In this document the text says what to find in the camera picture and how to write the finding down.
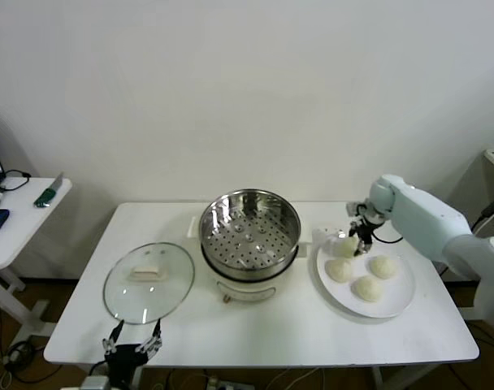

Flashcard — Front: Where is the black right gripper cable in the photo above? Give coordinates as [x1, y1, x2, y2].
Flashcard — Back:
[371, 233, 405, 245]

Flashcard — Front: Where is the green handled knife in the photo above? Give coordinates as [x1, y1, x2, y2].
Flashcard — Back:
[32, 172, 65, 209]

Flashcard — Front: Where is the black cable with connector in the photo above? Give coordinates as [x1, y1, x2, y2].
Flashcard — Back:
[0, 169, 32, 193]

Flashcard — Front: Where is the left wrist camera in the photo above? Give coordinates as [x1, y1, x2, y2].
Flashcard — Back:
[82, 375, 110, 390]

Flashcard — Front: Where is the stainless steel steamer basket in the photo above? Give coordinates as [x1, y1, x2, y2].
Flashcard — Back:
[197, 188, 303, 281]

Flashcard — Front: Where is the white side table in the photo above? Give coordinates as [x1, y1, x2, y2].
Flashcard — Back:
[0, 176, 74, 338]

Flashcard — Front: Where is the black power adapter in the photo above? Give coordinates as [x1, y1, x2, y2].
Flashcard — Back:
[479, 190, 494, 220]

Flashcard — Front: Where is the glass lid with white handle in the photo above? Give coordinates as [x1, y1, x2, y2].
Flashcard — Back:
[102, 242, 197, 325]

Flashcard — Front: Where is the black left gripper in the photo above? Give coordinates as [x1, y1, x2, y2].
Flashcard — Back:
[102, 318, 163, 387]

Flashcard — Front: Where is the white steamed baozi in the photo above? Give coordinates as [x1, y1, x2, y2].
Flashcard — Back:
[368, 254, 397, 280]
[335, 236, 360, 259]
[353, 275, 383, 304]
[326, 258, 353, 284]

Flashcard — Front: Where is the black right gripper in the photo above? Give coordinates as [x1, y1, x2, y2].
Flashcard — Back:
[348, 213, 385, 258]

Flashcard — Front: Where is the white round plate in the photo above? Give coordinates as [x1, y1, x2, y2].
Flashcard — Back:
[310, 229, 417, 320]

